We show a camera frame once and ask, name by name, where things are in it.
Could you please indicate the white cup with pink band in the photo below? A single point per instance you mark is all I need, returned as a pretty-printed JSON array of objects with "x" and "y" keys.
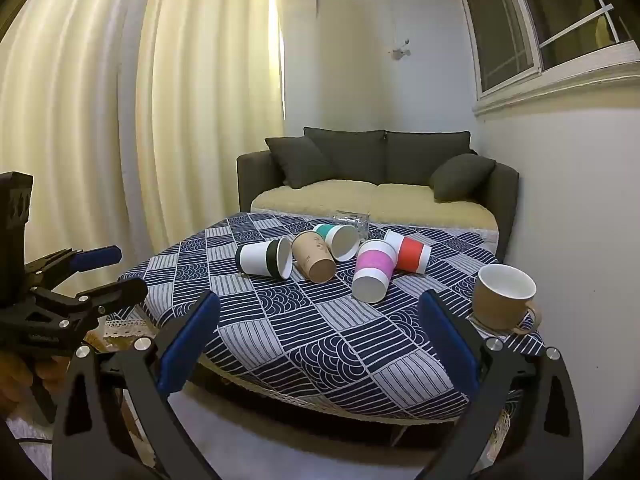
[{"x": 372, "y": 266}]

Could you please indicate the person's left hand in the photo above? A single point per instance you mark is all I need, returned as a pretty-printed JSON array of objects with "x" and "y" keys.
[{"x": 27, "y": 377}]

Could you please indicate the brown ceramic mug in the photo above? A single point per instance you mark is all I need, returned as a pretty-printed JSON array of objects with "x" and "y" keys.
[{"x": 492, "y": 306}]

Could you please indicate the white cup with teal band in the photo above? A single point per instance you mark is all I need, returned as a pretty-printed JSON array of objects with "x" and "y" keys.
[{"x": 343, "y": 242}]

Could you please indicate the clear glass container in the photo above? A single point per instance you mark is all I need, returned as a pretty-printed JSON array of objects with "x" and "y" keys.
[{"x": 350, "y": 219}]

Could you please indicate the white lace table cloth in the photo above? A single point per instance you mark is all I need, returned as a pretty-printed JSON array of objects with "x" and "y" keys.
[{"x": 125, "y": 329}]

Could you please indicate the hanging wall ornament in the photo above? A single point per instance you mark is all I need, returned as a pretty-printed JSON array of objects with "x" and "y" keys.
[{"x": 398, "y": 52}]

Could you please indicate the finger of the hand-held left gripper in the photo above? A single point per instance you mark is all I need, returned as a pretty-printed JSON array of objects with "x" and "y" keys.
[
  {"x": 95, "y": 257},
  {"x": 112, "y": 296}
]

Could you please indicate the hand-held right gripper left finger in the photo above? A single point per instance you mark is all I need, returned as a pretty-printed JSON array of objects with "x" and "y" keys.
[{"x": 186, "y": 347}]

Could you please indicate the brown paper cup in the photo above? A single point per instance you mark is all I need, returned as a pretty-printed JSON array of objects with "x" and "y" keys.
[{"x": 312, "y": 259}]

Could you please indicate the navy patterned tablecloth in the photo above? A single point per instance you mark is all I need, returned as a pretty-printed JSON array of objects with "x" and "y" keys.
[{"x": 310, "y": 340}]

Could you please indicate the beige sofa seat cover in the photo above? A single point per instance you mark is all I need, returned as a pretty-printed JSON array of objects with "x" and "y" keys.
[{"x": 350, "y": 200}]

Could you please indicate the dark grey sofa back cushion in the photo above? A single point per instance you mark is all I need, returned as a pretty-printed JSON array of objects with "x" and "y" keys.
[
  {"x": 355, "y": 155},
  {"x": 425, "y": 155}
]

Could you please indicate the cream curtain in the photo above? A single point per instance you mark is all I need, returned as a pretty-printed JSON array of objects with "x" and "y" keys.
[
  {"x": 70, "y": 110},
  {"x": 210, "y": 110}
]

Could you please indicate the dark grey throw pillow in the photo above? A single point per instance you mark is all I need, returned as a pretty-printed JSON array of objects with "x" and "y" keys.
[
  {"x": 460, "y": 175},
  {"x": 300, "y": 162}
]

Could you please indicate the white cup with red band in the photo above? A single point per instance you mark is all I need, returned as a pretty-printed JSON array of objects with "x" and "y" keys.
[{"x": 410, "y": 255}]

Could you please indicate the white cup with black band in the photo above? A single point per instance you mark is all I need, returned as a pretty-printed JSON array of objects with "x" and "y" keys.
[{"x": 252, "y": 259}]

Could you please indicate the white framed window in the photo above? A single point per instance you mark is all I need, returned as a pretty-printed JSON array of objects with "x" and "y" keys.
[{"x": 500, "y": 25}]

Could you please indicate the dark grey sofa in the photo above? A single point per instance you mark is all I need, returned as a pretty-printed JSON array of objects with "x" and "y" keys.
[{"x": 505, "y": 195}]

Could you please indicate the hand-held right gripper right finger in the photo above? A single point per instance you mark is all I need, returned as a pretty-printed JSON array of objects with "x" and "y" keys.
[{"x": 447, "y": 342}]

